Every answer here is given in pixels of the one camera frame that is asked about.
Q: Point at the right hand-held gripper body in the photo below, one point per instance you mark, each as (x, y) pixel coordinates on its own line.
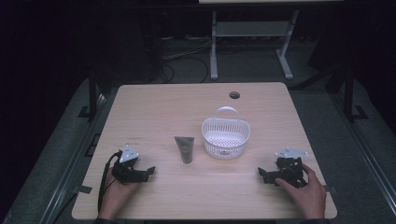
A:
(289, 171)

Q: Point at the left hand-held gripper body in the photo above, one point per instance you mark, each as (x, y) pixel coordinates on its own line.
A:
(125, 171)

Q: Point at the grey squeeze tube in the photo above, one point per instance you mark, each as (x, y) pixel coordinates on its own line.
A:
(185, 149)

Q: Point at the white plastic basket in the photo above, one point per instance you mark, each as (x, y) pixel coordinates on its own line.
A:
(225, 137)

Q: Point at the person's left hand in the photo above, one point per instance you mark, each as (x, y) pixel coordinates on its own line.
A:
(117, 196)

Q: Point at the person's right hand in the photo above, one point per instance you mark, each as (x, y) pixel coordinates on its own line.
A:
(306, 196)

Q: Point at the black metal stand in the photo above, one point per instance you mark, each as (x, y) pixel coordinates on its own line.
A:
(92, 93)
(350, 96)

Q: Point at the white metal table frame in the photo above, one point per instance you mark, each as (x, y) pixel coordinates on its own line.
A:
(249, 29)

